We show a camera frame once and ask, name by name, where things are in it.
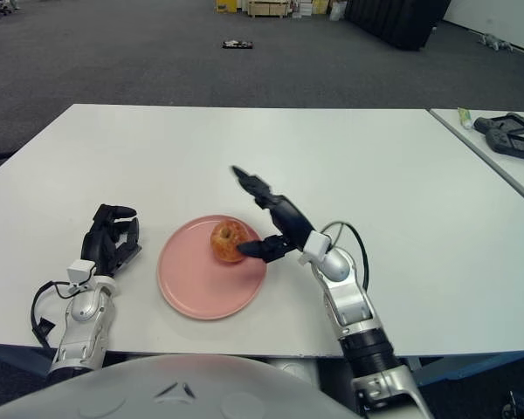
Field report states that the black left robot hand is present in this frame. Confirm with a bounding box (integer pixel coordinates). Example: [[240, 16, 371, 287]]
[[80, 203, 143, 277]]

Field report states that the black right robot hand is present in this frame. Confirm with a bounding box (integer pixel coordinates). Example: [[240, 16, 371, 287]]
[[231, 165, 318, 264]]

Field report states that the red-orange apple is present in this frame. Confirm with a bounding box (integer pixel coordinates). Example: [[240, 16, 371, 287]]
[[209, 220, 250, 265]]

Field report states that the pink round plate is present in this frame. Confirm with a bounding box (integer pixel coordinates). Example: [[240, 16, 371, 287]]
[[156, 215, 268, 321]]

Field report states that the grey robot torso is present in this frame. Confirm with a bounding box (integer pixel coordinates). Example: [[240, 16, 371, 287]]
[[0, 353, 363, 419]]

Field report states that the wooden pallet crate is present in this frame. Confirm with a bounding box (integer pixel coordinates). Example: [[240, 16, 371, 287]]
[[246, 0, 289, 18]]

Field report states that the black curtain partition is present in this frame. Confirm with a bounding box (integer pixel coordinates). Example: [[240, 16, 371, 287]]
[[343, 0, 451, 52]]

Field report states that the black handheld controller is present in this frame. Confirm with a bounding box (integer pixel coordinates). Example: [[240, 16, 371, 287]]
[[484, 129, 524, 165], [473, 112, 524, 135]]

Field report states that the grey robot dog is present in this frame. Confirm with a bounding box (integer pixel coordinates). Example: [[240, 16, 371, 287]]
[[478, 32, 514, 53]]

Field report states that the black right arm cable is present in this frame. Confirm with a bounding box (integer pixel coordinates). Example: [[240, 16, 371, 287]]
[[321, 221, 370, 290]]

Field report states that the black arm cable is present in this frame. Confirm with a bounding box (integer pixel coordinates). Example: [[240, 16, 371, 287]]
[[321, 221, 370, 290], [30, 281, 76, 350]]

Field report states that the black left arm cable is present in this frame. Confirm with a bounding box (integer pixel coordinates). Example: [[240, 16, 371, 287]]
[[30, 281, 76, 350]]

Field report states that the blue-grey table frame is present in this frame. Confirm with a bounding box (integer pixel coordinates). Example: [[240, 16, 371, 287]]
[[0, 342, 524, 388]]

